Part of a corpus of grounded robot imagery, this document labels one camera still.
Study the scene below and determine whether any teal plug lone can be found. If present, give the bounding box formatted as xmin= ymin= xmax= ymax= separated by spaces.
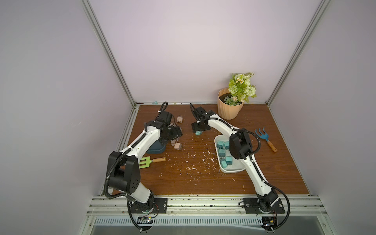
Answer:
xmin=223 ymin=141 xmax=230 ymax=150

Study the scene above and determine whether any dark teal storage tray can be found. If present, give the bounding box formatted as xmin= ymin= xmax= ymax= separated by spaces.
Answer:
xmin=146 ymin=141 xmax=166 ymax=154

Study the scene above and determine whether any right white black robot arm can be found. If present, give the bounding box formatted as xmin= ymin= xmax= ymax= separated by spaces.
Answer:
xmin=190 ymin=104 xmax=291 ymax=233

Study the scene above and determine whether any peach ribbed flower pot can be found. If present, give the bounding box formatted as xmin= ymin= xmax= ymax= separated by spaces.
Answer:
xmin=217 ymin=88 xmax=244 ymax=120

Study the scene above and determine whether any green garden fork wooden handle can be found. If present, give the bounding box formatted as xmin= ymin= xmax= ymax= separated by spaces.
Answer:
xmin=139 ymin=156 xmax=166 ymax=169

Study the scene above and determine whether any brown plug far single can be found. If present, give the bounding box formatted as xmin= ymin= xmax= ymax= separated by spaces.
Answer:
xmin=176 ymin=116 xmax=183 ymax=123

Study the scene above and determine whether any blue garden fork wooden handle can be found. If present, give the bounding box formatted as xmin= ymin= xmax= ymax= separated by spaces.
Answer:
xmin=255 ymin=127 xmax=278 ymax=153

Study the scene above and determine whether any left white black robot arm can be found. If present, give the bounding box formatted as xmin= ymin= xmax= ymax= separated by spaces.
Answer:
xmin=103 ymin=101 xmax=183 ymax=233

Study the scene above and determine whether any brown plug near front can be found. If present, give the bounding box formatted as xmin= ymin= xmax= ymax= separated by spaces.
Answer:
xmin=174 ymin=143 xmax=183 ymax=150

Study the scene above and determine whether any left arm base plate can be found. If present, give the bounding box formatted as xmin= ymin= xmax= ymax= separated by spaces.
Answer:
xmin=128 ymin=197 xmax=168 ymax=214

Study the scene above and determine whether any green artificial flower plant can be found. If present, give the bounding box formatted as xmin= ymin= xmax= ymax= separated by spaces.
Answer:
xmin=224 ymin=72 xmax=257 ymax=106

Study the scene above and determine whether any white oval storage tray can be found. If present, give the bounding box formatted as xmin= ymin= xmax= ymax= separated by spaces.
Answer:
xmin=214 ymin=135 xmax=245 ymax=174

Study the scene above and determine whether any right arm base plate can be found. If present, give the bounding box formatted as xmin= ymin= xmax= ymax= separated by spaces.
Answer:
xmin=242 ymin=198 xmax=286 ymax=214

